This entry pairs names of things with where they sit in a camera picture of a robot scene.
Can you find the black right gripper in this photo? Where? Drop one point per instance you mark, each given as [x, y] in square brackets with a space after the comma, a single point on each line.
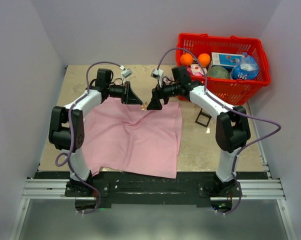
[158, 92]

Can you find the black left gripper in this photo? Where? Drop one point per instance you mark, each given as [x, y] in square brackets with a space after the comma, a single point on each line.
[128, 96]

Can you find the pink garment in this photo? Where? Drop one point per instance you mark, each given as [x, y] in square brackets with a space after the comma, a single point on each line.
[126, 138]

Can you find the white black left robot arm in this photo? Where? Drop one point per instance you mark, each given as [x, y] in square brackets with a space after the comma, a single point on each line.
[67, 132]

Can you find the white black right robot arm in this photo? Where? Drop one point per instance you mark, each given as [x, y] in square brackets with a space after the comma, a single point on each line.
[232, 129]

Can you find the pink white snack packet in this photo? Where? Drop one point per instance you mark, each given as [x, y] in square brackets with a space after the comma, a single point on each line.
[196, 70]

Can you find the left orange fruit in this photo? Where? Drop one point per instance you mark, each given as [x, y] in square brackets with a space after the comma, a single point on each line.
[186, 59]

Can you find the orange fruit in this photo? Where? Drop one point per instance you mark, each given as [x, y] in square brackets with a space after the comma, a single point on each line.
[204, 59]
[186, 59]

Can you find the right orange fruit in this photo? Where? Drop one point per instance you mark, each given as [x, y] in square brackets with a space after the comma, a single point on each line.
[204, 59]

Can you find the green melon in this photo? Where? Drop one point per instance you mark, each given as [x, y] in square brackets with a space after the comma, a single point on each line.
[218, 72]

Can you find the red plastic shopping basket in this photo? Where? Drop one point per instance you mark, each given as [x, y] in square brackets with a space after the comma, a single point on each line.
[235, 92]

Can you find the white blue carton box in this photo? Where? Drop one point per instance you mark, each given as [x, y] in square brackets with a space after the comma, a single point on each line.
[225, 60]

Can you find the blue plastic bag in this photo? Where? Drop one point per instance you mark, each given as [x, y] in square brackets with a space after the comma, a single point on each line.
[246, 69]

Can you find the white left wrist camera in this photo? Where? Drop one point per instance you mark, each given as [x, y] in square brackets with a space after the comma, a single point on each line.
[126, 73]

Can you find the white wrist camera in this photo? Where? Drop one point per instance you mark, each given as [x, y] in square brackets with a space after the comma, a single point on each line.
[126, 73]
[158, 74]

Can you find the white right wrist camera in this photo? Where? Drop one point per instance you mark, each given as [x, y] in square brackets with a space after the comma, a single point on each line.
[158, 74]

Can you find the small black square frame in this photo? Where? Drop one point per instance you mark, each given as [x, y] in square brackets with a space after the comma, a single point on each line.
[203, 118]

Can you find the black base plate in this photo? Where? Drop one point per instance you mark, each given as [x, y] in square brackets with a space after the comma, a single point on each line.
[125, 188]

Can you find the aluminium rail frame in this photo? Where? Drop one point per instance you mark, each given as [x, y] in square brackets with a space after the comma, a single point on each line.
[139, 207]

